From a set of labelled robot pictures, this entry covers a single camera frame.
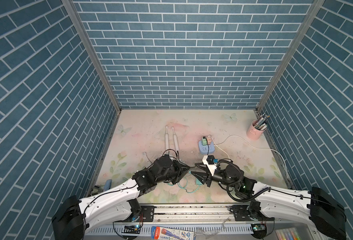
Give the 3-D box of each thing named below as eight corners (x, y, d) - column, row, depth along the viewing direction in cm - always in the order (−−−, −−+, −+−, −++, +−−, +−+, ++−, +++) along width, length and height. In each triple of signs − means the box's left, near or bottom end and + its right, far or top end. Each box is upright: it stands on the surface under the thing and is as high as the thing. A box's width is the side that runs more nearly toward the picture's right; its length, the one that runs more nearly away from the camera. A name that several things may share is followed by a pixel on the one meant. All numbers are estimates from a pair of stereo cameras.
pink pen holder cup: (253, 143, 104) (259, 134, 96) (242, 133, 109) (246, 124, 101) (260, 137, 107) (266, 128, 99) (249, 128, 112) (254, 119, 104)
